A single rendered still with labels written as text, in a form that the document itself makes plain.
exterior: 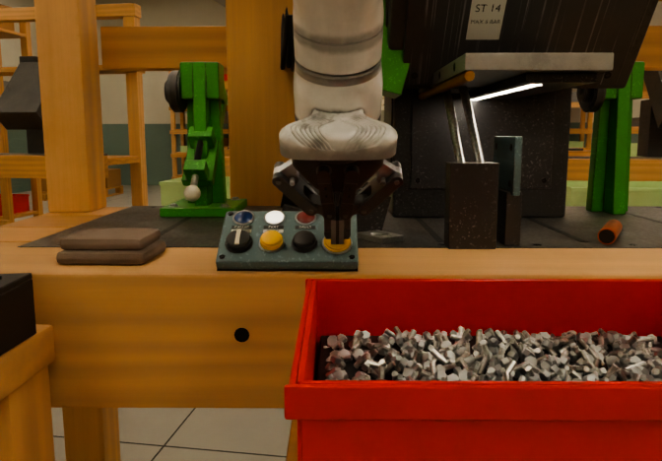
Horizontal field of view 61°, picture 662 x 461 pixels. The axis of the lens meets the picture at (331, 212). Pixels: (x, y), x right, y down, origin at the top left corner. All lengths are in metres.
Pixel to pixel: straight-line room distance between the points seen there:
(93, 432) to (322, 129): 1.13
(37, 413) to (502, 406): 0.48
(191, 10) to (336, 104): 11.55
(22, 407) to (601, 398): 0.51
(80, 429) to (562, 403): 1.25
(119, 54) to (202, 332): 0.86
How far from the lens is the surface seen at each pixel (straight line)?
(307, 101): 0.46
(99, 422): 1.43
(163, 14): 12.20
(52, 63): 1.32
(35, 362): 0.64
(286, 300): 0.60
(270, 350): 0.62
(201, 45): 1.31
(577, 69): 0.68
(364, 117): 0.45
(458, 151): 0.75
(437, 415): 0.30
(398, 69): 0.82
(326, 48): 0.43
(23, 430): 0.65
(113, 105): 12.51
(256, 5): 1.21
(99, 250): 0.68
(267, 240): 0.60
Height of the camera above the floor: 1.04
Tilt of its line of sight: 8 degrees down
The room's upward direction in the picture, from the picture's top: straight up
